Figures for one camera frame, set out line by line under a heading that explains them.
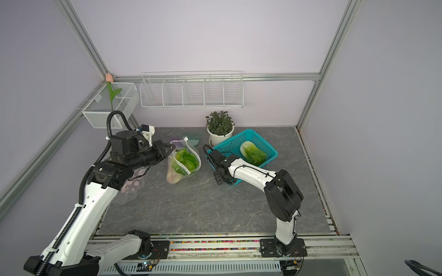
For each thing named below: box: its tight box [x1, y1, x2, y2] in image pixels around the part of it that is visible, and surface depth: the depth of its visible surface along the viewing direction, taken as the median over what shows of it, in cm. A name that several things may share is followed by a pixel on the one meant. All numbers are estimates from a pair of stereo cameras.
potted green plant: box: [205, 110, 236, 148], surface depth 101 cm
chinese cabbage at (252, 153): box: [239, 140, 268, 167], surface depth 98 cm
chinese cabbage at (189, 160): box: [175, 147, 200, 173], surface depth 77 cm
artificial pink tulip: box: [105, 73, 123, 112], surface depth 92 cm
